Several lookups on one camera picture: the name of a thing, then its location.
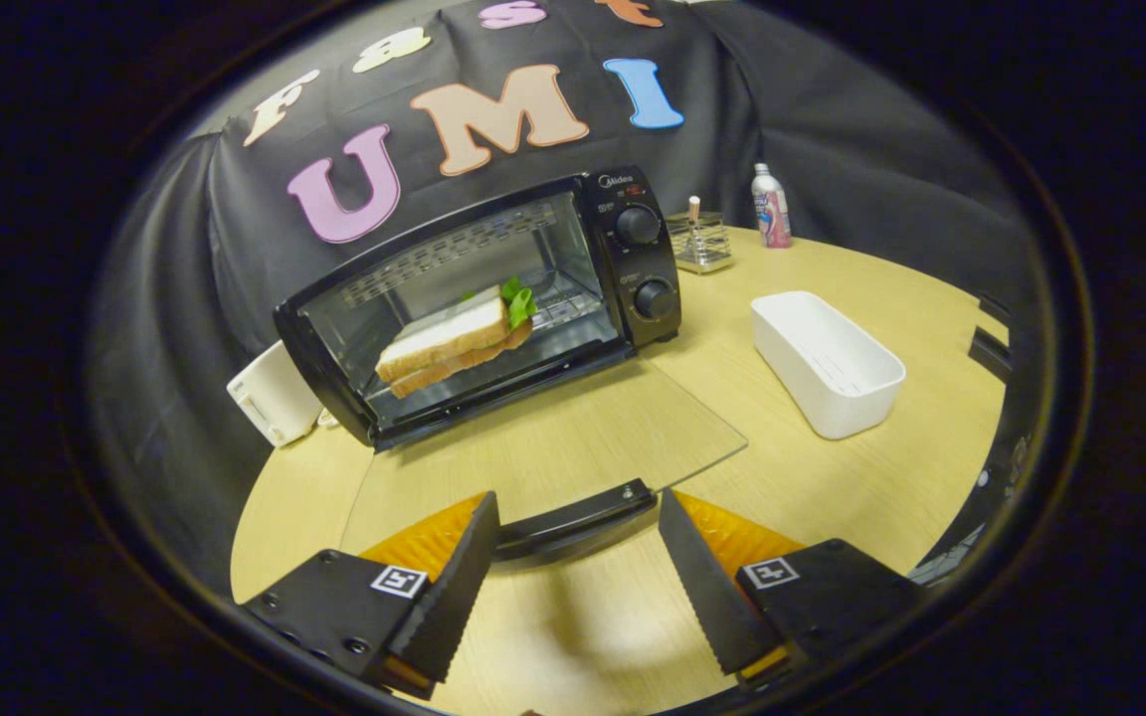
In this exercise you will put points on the small black block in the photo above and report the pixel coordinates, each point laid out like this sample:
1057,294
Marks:
993,353

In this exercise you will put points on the white boxy appliance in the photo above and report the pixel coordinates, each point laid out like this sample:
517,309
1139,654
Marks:
275,398

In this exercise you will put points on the white plastic tray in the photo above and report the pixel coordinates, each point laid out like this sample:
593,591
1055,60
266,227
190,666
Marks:
827,358

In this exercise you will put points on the white bread lettuce sandwich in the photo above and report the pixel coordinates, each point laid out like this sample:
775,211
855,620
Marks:
439,338

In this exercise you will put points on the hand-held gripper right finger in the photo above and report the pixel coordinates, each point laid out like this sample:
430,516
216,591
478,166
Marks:
707,597

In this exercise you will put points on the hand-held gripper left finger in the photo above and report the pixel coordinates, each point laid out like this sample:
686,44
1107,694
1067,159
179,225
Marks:
454,597

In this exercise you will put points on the white pink label bottle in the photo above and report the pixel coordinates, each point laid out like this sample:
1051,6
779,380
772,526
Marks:
772,214

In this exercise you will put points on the black backdrop cloth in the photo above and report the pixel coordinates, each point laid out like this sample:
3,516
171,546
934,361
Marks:
832,129

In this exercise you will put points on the black toaster oven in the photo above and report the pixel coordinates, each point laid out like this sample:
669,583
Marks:
633,249

